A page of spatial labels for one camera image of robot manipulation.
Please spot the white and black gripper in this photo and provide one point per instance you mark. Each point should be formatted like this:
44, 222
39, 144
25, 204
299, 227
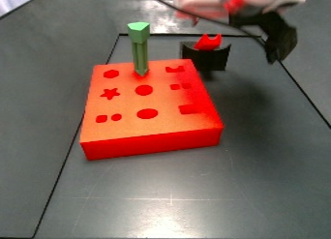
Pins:
262, 13

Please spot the red arch-profile bar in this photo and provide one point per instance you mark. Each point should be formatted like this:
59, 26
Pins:
208, 43

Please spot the black curved fixture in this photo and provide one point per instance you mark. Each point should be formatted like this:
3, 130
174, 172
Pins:
207, 60

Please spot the green peg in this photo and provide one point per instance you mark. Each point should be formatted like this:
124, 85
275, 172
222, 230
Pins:
139, 34

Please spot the red shape-sorter block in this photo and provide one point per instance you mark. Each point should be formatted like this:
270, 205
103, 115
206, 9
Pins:
147, 114

